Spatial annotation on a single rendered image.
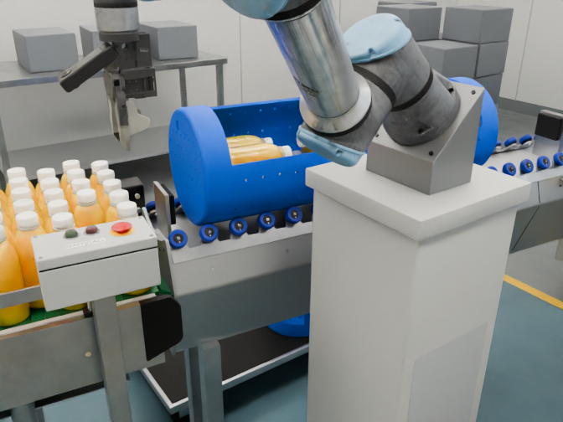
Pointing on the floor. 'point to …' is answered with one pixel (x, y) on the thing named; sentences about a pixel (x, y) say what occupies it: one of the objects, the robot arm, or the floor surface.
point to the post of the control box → (111, 358)
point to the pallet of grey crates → (458, 38)
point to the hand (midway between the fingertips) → (119, 140)
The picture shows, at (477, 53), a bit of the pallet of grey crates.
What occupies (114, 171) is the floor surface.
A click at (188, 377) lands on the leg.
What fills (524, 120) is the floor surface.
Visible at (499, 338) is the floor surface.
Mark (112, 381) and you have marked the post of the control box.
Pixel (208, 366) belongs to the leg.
